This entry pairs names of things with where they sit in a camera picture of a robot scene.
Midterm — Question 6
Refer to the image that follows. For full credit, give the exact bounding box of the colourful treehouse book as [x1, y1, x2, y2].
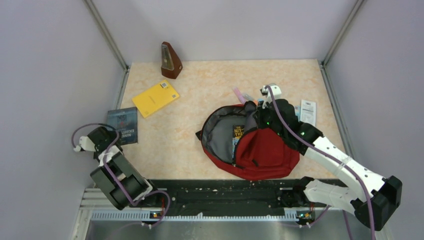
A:
[232, 125, 245, 158]

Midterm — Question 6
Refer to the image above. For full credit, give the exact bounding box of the red backpack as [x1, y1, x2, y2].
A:
[195, 104, 300, 181]

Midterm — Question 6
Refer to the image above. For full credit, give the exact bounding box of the dark nineteen eighty-four book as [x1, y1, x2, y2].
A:
[106, 107, 138, 145]

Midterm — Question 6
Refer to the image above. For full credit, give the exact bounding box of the yellow notebook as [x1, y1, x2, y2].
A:
[131, 79, 180, 118]

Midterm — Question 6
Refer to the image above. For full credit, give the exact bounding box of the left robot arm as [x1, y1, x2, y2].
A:
[86, 124, 161, 210]

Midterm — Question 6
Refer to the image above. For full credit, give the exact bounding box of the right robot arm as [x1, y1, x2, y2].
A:
[252, 99, 403, 231]

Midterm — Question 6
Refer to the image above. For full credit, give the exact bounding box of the blue correction tape pack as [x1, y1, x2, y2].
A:
[294, 105, 301, 121]

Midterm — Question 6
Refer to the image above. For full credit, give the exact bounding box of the pink highlighter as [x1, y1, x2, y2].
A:
[232, 86, 247, 104]

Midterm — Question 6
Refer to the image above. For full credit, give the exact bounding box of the orange highlighter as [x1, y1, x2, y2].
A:
[243, 93, 257, 102]

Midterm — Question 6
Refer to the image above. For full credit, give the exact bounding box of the brown wooden metronome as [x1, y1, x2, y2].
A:
[160, 41, 183, 79]

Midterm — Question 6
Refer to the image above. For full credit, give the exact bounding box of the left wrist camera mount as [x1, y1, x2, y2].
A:
[73, 136, 96, 152]

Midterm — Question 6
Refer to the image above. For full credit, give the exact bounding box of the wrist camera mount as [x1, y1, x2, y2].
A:
[73, 136, 96, 152]
[260, 83, 282, 103]

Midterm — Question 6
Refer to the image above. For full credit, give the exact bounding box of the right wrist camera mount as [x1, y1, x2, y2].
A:
[260, 83, 282, 103]

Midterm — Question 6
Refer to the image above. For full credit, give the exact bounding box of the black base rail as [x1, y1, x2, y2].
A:
[152, 179, 322, 217]

